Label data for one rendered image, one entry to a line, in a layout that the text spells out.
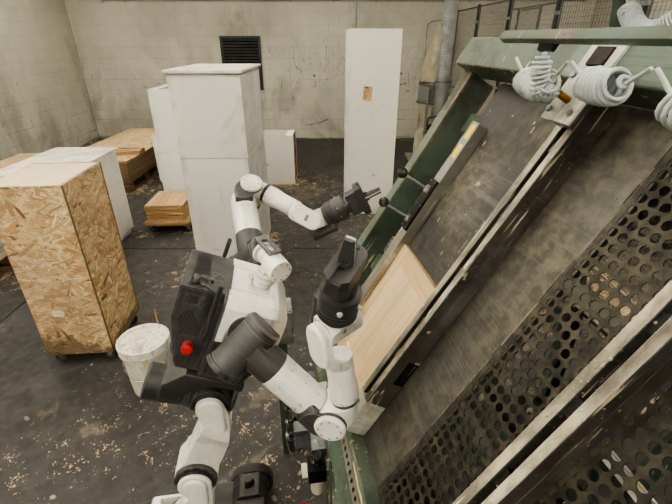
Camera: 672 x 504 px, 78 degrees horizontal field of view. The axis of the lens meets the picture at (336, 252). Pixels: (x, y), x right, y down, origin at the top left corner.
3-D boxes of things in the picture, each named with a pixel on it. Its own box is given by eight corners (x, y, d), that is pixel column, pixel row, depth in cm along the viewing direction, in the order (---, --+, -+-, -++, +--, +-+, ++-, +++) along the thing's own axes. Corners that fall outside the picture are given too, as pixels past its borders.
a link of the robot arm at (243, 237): (245, 248, 149) (250, 281, 142) (225, 241, 142) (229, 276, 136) (267, 232, 143) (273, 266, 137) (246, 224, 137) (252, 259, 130)
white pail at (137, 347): (142, 365, 279) (126, 308, 257) (186, 365, 279) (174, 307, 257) (121, 402, 251) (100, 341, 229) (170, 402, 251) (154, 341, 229)
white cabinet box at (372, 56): (343, 197, 573) (345, 29, 479) (385, 197, 574) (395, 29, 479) (344, 213, 520) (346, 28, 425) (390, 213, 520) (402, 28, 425)
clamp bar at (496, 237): (358, 414, 133) (292, 395, 125) (626, 64, 94) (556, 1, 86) (365, 441, 124) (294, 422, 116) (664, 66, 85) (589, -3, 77)
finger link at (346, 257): (358, 240, 74) (353, 265, 78) (342, 234, 75) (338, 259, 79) (355, 245, 73) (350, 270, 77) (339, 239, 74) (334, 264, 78)
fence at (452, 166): (338, 336, 169) (330, 333, 167) (481, 126, 137) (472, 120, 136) (340, 344, 164) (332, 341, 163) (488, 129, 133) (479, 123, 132)
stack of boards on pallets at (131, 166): (135, 151, 806) (129, 127, 785) (187, 151, 806) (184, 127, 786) (60, 193, 588) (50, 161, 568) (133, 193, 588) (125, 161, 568)
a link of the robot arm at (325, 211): (333, 199, 156) (306, 211, 158) (327, 200, 145) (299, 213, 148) (345, 226, 156) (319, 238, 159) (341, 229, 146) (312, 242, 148)
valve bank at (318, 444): (283, 398, 180) (280, 356, 169) (316, 394, 182) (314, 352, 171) (289, 514, 136) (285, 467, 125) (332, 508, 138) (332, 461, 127)
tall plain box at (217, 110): (220, 233, 467) (196, 63, 386) (273, 233, 467) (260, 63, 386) (197, 274, 387) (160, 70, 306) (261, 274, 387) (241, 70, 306)
